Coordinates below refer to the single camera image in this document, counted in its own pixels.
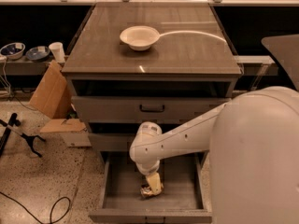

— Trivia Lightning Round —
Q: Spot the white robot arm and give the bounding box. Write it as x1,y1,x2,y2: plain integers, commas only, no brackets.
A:
130,86,299,224

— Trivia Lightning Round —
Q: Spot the white cardboard box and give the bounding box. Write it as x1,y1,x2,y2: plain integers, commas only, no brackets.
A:
40,119,91,147

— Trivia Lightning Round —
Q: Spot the grey drawer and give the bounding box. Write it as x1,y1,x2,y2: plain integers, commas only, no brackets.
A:
88,133,134,152
72,96,229,124
90,152,212,224

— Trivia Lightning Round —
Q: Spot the black tripod stand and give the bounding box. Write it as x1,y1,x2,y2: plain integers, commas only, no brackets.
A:
0,112,47,159

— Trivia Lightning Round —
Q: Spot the crushed orange can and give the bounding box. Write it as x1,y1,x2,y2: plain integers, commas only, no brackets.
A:
140,185,154,199

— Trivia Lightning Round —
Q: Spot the white bowl on counter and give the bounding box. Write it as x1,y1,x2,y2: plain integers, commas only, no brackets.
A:
120,26,160,51

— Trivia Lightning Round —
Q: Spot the grey drawer cabinet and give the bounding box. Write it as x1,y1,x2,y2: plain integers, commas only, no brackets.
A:
61,2,242,161

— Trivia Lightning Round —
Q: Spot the middle grey drawer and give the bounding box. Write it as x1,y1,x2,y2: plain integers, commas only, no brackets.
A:
88,133,134,152

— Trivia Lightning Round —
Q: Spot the bottom grey drawer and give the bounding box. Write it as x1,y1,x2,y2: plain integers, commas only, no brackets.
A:
90,152,212,224

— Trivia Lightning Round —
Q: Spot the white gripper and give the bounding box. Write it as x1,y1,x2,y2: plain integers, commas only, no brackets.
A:
136,161,163,195

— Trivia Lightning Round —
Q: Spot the black floor cable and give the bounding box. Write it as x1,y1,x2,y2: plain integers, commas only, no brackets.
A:
0,191,72,224

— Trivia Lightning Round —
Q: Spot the top grey drawer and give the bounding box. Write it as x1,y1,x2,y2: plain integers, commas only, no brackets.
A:
72,96,229,124

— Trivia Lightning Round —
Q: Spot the white paper cup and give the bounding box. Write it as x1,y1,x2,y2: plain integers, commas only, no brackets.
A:
49,42,65,63

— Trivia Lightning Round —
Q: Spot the grey side shelf left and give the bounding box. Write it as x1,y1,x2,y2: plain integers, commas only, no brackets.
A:
0,56,54,76

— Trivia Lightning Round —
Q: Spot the brown cardboard sheet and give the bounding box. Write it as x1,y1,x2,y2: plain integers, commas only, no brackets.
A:
29,60,71,119

